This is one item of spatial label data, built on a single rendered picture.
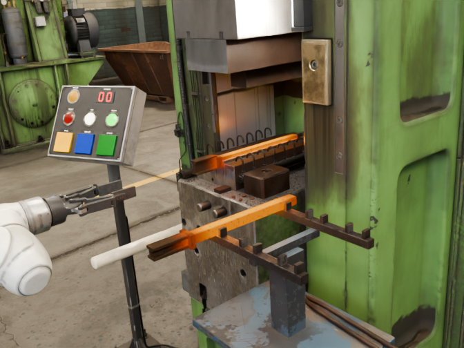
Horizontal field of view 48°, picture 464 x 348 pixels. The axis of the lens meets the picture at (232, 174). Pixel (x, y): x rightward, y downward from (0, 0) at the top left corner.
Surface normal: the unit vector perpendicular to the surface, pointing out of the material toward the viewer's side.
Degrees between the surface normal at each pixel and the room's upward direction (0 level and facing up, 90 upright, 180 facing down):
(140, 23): 90
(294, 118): 90
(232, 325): 0
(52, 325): 0
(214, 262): 90
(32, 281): 109
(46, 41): 79
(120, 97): 60
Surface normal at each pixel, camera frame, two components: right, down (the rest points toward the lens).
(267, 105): 0.64, 0.20
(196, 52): -0.76, 0.25
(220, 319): -0.07, -0.95
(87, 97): -0.40, -0.20
